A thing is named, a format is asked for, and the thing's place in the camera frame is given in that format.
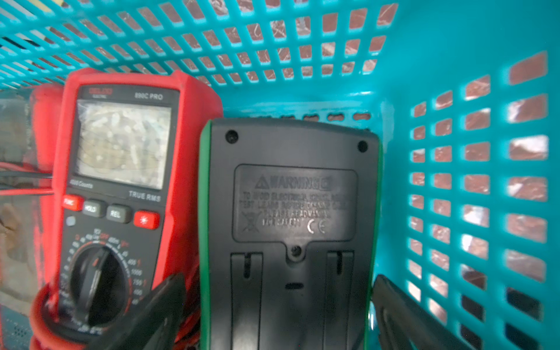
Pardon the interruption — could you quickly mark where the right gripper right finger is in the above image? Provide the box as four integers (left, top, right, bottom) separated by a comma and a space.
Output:
371, 274, 469, 349

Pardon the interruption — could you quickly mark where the green multimeter face down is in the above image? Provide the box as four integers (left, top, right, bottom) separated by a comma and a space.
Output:
198, 118, 382, 349

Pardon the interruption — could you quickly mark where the red multimeter with display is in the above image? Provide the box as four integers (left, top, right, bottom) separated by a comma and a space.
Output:
30, 69, 223, 349

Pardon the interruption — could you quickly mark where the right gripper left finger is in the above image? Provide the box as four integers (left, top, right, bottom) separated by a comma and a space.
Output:
85, 274, 186, 350

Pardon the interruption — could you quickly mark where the large red multimeter taped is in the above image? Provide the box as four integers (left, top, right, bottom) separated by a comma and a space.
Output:
1, 84, 64, 349

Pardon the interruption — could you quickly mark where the teal plastic basket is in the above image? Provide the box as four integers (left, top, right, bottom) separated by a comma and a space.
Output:
1, 1, 559, 349

